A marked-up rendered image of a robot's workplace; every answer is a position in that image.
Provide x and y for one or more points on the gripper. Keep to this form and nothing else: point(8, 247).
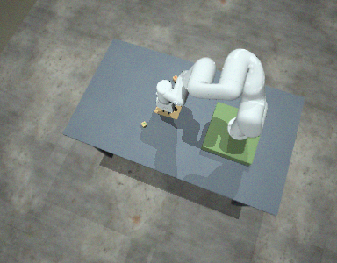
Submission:
point(170, 108)

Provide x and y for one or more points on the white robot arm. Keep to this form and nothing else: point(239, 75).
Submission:
point(239, 65)

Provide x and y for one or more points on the beige flat mat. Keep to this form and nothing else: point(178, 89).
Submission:
point(173, 115)

